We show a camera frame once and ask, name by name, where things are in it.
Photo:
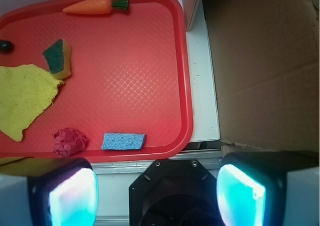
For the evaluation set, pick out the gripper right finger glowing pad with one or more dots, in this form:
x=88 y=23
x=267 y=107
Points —
x=269 y=188

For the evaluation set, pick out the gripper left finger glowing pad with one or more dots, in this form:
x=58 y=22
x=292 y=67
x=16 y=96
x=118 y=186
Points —
x=47 y=191

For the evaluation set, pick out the dark green plastic pickle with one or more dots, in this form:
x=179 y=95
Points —
x=6 y=46

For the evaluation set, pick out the crumpled red paper ball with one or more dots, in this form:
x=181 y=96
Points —
x=68 y=141

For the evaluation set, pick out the blue sponge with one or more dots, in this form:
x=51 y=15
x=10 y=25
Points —
x=122 y=141

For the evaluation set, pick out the yellow microfiber cloth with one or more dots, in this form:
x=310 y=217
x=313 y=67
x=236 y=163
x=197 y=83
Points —
x=26 y=91

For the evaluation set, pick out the red plastic tray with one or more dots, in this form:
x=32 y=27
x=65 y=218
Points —
x=130 y=74

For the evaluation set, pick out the yellow green scrub sponge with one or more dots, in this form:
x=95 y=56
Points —
x=58 y=58

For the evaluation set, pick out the brown cardboard box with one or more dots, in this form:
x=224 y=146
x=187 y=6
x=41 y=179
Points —
x=266 y=64

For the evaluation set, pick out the orange plastic carrot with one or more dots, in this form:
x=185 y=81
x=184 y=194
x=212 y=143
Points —
x=96 y=7

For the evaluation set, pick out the white board panel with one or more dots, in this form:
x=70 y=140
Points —
x=189 y=10

